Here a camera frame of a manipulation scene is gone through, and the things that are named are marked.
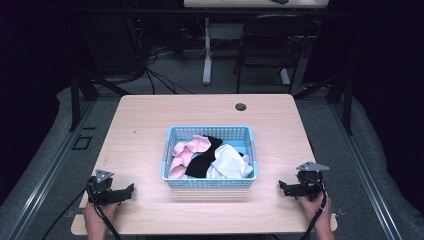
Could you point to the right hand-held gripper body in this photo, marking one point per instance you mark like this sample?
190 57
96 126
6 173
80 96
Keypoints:
310 185

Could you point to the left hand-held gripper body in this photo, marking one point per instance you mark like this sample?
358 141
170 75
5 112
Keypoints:
101 192

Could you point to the person's left hand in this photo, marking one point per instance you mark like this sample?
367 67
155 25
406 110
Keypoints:
98 215

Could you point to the person's right hand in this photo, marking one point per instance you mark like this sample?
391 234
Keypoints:
315 210

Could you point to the pink sock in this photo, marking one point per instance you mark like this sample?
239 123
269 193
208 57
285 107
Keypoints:
200 143
180 163

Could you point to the light blue plastic basket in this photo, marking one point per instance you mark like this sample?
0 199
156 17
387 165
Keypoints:
186 183

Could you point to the white sock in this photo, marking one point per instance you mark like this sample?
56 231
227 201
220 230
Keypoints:
230 163

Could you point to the black sock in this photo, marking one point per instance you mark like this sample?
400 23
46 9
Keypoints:
201 163

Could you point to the black folding chair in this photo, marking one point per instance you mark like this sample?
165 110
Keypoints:
273 43

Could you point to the dark object on desk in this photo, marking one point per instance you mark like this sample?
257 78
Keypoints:
280 1

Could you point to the white desk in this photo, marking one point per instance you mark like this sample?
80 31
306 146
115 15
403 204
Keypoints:
253 3

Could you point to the grey aluminium rail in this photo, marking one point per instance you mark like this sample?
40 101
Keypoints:
366 173
50 173

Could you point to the black metal frame post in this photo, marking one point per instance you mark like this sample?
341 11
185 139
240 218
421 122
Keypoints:
74 100
347 103

